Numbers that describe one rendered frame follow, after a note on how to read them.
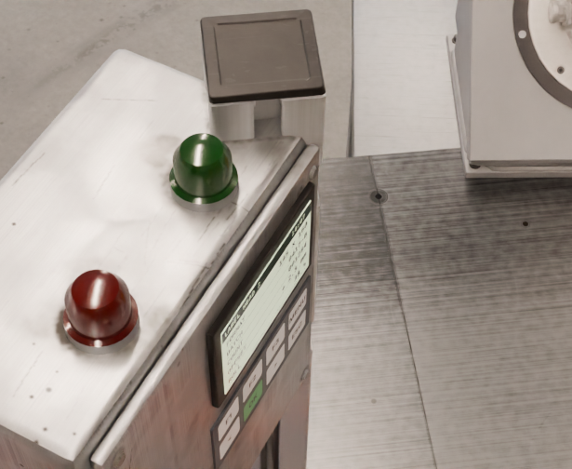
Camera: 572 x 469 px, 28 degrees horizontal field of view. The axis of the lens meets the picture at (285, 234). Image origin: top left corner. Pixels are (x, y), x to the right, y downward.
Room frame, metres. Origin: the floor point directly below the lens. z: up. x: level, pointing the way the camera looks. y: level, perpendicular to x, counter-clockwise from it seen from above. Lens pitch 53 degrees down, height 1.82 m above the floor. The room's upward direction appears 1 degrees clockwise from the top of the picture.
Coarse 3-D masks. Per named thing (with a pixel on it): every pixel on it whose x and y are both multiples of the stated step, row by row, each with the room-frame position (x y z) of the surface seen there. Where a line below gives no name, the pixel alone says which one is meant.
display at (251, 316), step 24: (312, 192) 0.29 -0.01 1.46; (288, 216) 0.28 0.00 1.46; (312, 216) 0.29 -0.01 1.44; (288, 240) 0.27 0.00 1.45; (312, 240) 0.29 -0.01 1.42; (264, 264) 0.26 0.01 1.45; (288, 264) 0.27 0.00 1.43; (240, 288) 0.24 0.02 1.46; (264, 288) 0.26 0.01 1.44; (288, 288) 0.27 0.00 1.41; (240, 312) 0.24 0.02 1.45; (264, 312) 0.26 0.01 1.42; (216, 336) 0.22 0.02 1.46; (240, 336) 0.24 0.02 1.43; (264, 336) 0.26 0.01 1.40; (216, 360) 0.22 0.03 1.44; (240, 360) 0.24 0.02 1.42; (216, 384) 0.22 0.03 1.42
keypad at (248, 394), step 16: (304, 288) 0.29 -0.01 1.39; (304, 304) 0.29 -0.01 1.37; (288, 320) 0.28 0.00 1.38; (304, 320) 0.29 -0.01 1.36; (272, 336) 0.27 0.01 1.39; (288, 336) 0.28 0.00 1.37; (272, 352) 0.27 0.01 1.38; (288, 352) 0.28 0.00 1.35; (256, 368) 0.25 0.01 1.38; (272, 368) 0.27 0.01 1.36; (240, 384) 0.24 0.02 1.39; (256, 384) 0.25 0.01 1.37; (240, 400) 0.24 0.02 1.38; (256, 400) 0.25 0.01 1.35; (224, 416) 0.23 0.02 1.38; (240, 416) 0.24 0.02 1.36; (224, 432) 0.23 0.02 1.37; (240, 432) 0.24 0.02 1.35; (224, 448) 0.23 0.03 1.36
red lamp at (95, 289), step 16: (96, 272) 0.22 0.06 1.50; (80, 288) 0.22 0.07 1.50; (96, 288) 0.22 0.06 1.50; (112, 288) 0.22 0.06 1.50; (80, 304) 0.21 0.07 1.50; (96, 304) 0.21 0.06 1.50; (112, 304) 0.21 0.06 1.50; (128, 304) 0.22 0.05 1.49; (64, 320) 0.21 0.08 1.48; (80, 320) 0.21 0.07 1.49; (96, 320) 0.21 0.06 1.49; (112, 320) 0.21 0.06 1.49; (128, 320) 0.21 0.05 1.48; (80, 336) 0.21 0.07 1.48; (96, 336) 0.21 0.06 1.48; (112, 336) 0.21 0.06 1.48; (128, 336) 0.21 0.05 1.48; (96, 352) 0.20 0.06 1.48; (112, 352) 0.21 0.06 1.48
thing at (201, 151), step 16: (192, 144) 0.28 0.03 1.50; (208, 144) 0.28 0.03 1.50; (224, 144) 0.28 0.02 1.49; (176, 160) 0.28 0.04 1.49; (192, 160) 0.27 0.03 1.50; (208, 160) 0.27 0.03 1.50; (224, 160) 0.28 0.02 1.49; (176, 176) 0.27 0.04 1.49; (192, 176) 0.27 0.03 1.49; (208, 176) 0.27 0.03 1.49; (224, 176) 0.27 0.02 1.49; (176, 192) 0.27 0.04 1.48; (192, 192) 0.27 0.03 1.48; (208, 192) 0.27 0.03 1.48; (224, 192) 0.27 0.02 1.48; (192, 208) 0.27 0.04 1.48; (208, 208) 0.27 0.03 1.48
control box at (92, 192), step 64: (128, 64) 0.34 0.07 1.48; (64, 128) 0.31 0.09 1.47; (128, 128) 0.31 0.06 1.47; (192, 128) 0.31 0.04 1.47; (256, 128) 0.31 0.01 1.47; (0, 192) 0.28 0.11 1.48; (64, 192) 0.28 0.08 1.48; (128, 192) 0.28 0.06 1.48; (256, 192) 0.28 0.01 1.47; (0, 256) 0.25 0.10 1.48; (64, 256) 0.25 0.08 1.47; (128, 256) 0.25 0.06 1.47; (192, 256) 0.25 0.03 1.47; (256, 256) 0.26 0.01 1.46; (0, 320) 0.22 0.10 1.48; (192, 320) 0.22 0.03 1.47; (0, 384) 0.19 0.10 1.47; (64, 384) 0.19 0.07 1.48; (128, 384) 0.19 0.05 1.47; (192, 384) 0.21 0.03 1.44; (0, 448) 0.18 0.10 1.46; (64, 448) 0.17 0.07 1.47; (128, 448) 0.18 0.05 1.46; (192, 448) 0.21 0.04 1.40; (256, 448) 0.25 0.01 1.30
